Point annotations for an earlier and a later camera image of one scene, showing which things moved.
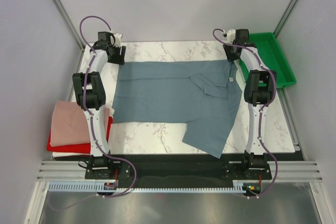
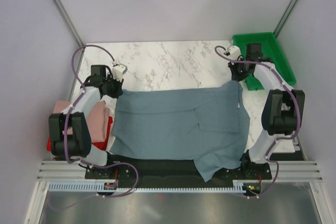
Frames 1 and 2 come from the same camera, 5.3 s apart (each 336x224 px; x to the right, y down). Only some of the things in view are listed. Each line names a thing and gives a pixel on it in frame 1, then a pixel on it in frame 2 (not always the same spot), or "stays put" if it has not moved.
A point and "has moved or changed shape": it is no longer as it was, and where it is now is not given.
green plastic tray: [273, 57] stays put
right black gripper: [230, 57] to [235, 76]
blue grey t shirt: [205, 95] has moved or changed shape
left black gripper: [120, 59] to [118, 92]
